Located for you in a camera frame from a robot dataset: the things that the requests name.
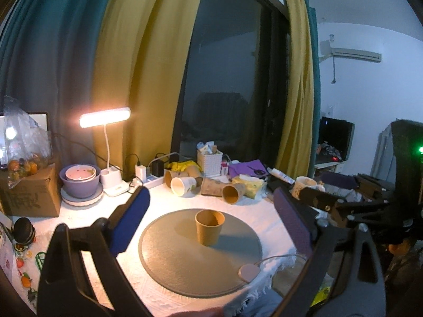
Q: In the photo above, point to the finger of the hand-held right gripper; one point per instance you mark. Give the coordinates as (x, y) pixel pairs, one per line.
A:
(337, 178)
(317, 198)

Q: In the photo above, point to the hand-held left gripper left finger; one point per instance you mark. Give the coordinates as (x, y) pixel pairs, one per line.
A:
(130, 221)

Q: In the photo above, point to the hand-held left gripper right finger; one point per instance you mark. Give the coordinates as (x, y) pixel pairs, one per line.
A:
(292, 219)

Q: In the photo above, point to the plain brown paper cup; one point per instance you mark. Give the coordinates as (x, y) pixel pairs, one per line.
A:
(208, 231)

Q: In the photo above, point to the white lined paper cup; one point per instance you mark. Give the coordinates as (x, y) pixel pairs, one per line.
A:
(182, 186)

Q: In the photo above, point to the patterned brown paper cup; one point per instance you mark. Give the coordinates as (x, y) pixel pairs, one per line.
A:
(211, 186)

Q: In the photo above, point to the white mug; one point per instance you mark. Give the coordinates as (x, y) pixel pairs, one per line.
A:
(302, 188)

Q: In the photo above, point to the black monitor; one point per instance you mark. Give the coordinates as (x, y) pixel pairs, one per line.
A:
(337, 137)

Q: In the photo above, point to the white tube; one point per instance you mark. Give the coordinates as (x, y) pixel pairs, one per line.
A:
(281, 175)

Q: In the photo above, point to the white power strip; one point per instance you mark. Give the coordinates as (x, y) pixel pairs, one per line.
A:
(152, 181)

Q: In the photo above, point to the white charger plug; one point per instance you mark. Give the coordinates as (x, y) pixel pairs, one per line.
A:
(141, 172)

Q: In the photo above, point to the white plate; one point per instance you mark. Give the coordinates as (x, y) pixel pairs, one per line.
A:
(82, 201)

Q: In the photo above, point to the yellow snack packet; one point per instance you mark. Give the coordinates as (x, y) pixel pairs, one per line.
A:
(251, 185)

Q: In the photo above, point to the grey round mat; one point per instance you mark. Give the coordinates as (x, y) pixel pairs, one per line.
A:
(172, 257)

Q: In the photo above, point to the white textured tablecloth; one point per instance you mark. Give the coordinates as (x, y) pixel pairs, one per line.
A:
(99, 270)

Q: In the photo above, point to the black scissors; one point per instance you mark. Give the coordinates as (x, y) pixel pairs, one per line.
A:
(258, 171)

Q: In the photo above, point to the black power adapter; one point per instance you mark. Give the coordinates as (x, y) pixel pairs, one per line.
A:
(158, 169)

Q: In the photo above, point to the purple bowl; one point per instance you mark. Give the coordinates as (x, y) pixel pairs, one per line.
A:
(79, 188)

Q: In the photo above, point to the pink bowl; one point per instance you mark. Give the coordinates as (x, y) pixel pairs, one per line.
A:
(81, 173)

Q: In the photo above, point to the purple notebook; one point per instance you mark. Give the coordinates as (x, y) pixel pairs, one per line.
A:
(244, 168)

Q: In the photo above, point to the yellow cloth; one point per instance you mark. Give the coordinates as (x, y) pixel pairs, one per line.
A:
(180, 165)

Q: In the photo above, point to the narrow yellow curtain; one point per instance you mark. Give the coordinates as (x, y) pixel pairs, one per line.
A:
(297, 99)

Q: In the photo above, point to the white woven basket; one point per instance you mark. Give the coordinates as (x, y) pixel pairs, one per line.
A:
(210, 165)

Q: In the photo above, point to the cardboard box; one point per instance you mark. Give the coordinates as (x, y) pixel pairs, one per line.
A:
(29, 198)

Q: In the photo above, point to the black round case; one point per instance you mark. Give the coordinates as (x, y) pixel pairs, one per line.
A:
(23, 231)

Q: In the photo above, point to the narrow teal curtain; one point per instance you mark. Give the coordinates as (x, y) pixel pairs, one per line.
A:
(315, 72)

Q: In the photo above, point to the white desk lamp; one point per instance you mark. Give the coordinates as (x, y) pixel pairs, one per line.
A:
(105, 116)

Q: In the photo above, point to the fruit printed cloth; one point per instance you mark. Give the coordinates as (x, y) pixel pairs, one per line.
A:
(23, 270)

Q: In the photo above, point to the white air conditioner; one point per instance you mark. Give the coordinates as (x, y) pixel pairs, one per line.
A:
(353, 52)

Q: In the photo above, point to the plastic bag of oranges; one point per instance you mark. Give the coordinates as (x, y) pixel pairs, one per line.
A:
(24, 138)

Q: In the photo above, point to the dark window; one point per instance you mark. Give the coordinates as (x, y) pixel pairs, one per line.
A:
(231, 82)

